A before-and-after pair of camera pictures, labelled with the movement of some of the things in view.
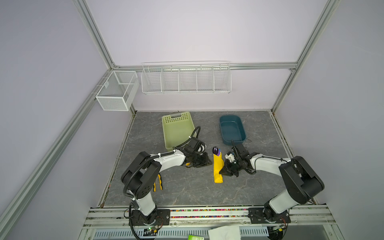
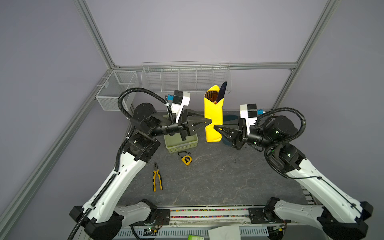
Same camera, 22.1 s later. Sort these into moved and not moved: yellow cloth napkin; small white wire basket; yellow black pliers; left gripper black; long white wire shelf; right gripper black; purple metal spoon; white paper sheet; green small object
Moved: right gripper black; yellow cloth napkin; left gripper black; purple metal spoon
Not moved: yellow black pliers; white paper sheet; green small object; long white wire shelf; small white wire basket
